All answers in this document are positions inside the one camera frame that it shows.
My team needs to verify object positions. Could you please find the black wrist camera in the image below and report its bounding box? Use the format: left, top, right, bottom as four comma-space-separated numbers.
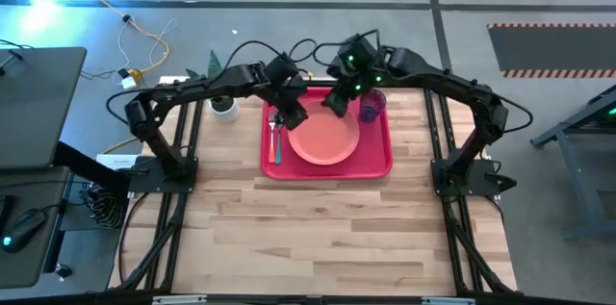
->
335, 35, 381, 73
263, 56, 302, 89

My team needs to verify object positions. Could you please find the black aluminium table frame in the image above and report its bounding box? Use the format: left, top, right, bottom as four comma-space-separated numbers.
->
108, 76, 519, 305

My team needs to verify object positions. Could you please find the black computer mouse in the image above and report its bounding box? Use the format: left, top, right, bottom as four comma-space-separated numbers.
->
2, 207, 48, 254

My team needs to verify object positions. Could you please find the white label card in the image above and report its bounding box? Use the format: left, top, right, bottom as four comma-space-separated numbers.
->
95, 153, 140, 172

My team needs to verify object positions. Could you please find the blue faceted plastic cup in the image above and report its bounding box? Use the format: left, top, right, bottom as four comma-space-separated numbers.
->
359, 88, 388, 124

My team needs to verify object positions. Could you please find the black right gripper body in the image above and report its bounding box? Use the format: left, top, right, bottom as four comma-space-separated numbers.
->
331, 64, 387, 102

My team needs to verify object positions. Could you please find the black mat with orange stripes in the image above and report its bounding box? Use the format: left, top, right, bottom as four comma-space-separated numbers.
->
486, 22, 616, 79

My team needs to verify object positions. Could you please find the orange plastic plate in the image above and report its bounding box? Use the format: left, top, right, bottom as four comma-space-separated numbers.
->
287, 98, 362, 167

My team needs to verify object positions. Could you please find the black desk support beam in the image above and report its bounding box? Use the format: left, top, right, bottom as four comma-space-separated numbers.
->
51, 140, 132, 196

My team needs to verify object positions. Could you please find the blue-grey metal stand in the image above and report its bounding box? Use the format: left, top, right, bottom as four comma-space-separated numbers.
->
528, 84, 616, 241

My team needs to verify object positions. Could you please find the red plastic tray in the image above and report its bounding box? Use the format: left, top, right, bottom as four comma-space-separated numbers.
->
260, 86, 394, 182

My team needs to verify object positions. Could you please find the black coiled cable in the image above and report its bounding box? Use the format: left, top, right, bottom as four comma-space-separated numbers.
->
85, 183, 129, 229

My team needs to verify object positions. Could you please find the black keyboard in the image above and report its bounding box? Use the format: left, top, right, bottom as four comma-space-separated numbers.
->
0, 193, 15, 239

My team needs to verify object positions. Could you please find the green plant in white pot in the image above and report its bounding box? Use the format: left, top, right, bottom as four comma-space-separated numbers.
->
185, 48, 241, 124

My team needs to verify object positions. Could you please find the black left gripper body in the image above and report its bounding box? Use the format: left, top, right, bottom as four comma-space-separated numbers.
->
267, 77, 310, 113

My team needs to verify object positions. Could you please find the spoon with teal handle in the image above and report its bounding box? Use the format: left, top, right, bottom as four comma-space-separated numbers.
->
273, 111, 287, 165

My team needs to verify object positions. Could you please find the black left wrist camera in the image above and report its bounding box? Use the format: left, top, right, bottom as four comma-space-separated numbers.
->
263, 56, 302, 89

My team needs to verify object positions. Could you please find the white floor cable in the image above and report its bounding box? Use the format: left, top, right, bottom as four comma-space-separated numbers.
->
116, 17, 178, 78

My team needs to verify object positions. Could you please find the black computer desk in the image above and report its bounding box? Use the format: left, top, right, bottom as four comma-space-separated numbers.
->
0, 165, 72, 291

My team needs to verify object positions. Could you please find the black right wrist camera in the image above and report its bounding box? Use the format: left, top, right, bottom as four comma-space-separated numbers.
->
335, 35, 381, 73

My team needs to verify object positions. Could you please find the dark grey desk panel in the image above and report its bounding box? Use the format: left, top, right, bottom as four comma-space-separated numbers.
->
0, 46, 88, 171

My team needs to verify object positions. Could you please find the silver metal bracket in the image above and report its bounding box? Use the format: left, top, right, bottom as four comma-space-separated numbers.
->
151, 294, 208, 305
421, 296, 476, 305

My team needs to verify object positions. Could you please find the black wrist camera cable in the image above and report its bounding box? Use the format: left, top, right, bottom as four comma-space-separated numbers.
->
222, 38, 318, 73
311, 28, 382, 68

